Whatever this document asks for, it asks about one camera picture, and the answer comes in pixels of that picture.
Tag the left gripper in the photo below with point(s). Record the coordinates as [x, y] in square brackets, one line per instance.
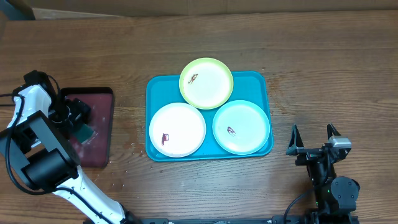
[79, 108]

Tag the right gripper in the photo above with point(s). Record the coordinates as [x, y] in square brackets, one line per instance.
[308, 154]

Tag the green scrub sponge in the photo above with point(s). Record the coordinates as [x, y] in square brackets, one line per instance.
[83, 133]

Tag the white plate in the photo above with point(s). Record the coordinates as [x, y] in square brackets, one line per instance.
[177, 130]

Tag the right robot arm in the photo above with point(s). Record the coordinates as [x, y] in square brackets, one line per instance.
[335, 196]

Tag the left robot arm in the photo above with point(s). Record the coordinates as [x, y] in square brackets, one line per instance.
[53, 134]

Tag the dark red tray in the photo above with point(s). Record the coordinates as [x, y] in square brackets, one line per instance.
[95, 152]

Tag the teal plastic tray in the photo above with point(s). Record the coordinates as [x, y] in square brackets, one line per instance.
[164, 89]

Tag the light blue plate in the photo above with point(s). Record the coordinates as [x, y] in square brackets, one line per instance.
[241, 127]

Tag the cardboard backdrop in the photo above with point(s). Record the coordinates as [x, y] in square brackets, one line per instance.
[133, 8]

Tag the yellow-green plate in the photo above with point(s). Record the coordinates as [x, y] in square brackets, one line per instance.
[206, 83]

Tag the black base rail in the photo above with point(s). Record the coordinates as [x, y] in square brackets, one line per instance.
[274, 220]

